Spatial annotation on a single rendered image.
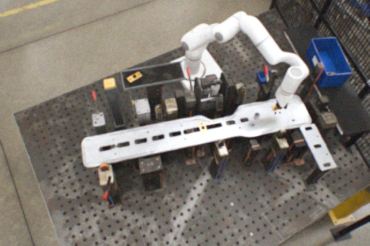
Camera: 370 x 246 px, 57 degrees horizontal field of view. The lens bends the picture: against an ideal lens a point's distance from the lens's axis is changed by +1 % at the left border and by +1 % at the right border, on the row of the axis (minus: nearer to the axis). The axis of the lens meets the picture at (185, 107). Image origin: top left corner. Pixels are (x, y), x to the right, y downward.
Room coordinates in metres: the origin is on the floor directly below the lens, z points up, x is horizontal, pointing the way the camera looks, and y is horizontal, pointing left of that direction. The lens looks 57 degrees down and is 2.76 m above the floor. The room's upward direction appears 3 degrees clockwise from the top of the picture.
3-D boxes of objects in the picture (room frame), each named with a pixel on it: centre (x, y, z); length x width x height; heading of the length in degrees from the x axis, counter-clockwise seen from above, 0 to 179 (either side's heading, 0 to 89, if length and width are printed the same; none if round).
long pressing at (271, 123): (0.98, -0.10, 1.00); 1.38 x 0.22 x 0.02; 107
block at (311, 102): (1.19, -0.82, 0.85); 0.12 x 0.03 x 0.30; 17
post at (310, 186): (0.81, -0.82, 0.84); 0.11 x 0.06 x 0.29; 17
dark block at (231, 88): (1.26, -0.27, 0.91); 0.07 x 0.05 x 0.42; 17
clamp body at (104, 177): (0.64, 0.39, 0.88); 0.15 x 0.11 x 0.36; 17
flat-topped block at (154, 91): (1.24, 0.20, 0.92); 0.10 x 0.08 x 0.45; 107
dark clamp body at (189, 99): (1.17, -0.03, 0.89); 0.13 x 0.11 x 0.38; 17
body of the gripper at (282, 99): (1.13, -0.56, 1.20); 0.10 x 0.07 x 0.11; 17
